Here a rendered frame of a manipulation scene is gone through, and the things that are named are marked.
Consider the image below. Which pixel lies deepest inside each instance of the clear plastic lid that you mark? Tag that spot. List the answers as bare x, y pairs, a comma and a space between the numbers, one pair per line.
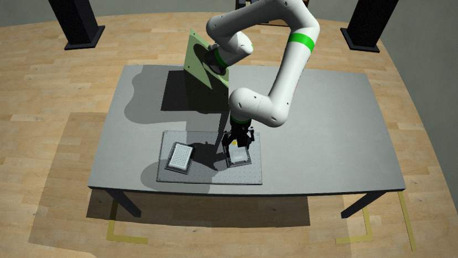
237, 154

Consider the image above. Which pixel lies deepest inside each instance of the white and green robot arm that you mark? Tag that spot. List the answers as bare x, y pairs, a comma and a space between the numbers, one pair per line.
231, 46

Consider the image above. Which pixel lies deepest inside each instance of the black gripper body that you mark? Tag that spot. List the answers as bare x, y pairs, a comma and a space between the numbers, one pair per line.
237, 132

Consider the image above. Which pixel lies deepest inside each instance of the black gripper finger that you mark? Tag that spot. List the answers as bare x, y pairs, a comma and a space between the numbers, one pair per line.
251, 130
227, 140

